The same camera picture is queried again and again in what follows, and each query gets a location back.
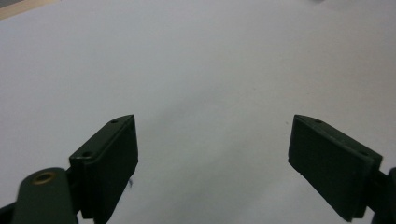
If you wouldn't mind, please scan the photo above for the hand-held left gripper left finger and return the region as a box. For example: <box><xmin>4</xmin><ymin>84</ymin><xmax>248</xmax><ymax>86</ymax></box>
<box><xmin>68</xmin><ymin>114</ymin><xmax>139</xmax><ymax>224</ymax></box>

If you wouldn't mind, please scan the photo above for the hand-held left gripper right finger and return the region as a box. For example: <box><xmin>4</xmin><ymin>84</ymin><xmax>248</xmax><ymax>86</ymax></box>
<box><xmin>288</xmin><ymin>114</ymin><xmax>384</xmax><ymax>223</ymax></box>

